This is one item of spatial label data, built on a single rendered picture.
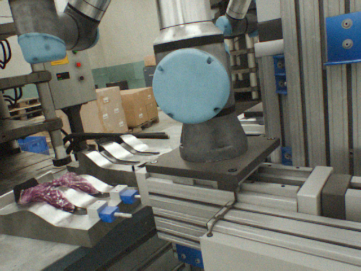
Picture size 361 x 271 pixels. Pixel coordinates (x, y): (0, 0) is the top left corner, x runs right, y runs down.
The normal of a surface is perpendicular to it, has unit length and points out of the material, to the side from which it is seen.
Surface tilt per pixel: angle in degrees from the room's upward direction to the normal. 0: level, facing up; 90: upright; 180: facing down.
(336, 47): 90
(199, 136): 73
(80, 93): 90
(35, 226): 90
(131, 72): 90
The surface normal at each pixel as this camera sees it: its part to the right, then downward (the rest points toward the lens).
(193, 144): -0.64, -0.01
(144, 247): 0.75, 0.04
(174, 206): -0.59, 0.29
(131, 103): -0.40, 0.29
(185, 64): -0.16, 0.40
